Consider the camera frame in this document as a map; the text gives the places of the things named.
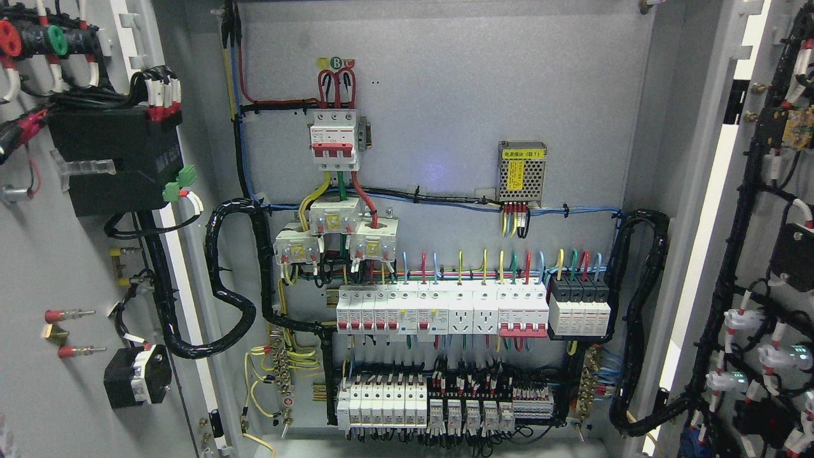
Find grey cabinet door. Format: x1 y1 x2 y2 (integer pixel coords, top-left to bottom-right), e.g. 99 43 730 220
2 1 239 457
607 1 812 457

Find white current transformers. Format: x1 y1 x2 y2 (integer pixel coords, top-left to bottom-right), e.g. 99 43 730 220
273 197 399 266

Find grey cabinet body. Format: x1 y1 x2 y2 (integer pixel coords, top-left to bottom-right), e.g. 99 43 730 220
159 0 732 458

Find red main circuit breaker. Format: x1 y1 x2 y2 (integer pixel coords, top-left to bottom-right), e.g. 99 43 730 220
309 108 360 173

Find white socket breaker row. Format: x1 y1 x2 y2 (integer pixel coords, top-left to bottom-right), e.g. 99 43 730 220
335 281 549 342

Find metal mesh power supply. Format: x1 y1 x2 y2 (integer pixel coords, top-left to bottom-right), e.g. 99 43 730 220
496 141 548 207

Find lower white breaker row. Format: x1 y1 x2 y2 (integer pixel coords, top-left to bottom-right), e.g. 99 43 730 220
336 372 429 433

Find lower relay terminal row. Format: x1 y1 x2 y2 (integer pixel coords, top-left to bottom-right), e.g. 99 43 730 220
424 357 558 443

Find black surge protector module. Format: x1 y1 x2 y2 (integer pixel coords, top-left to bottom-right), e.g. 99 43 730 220
548 275 611 340

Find yellow terminal connector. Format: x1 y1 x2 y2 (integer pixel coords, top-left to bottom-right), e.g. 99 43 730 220
108 247 142 287

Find black digital power meter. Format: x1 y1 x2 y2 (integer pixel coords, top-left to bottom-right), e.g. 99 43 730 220
49 106 197 217

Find red terminal connector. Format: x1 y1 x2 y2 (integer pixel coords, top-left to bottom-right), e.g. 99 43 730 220
43 309 107 359

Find left black cable harness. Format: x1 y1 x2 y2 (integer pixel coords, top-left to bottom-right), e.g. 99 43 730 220
137 197 280 360

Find black cable harness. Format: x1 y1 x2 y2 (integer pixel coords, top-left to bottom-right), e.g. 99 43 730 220
607 210 672 438
137 197 280 360

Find right black cable harness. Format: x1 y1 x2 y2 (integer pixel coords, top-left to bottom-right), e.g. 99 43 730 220
607 210 672 438

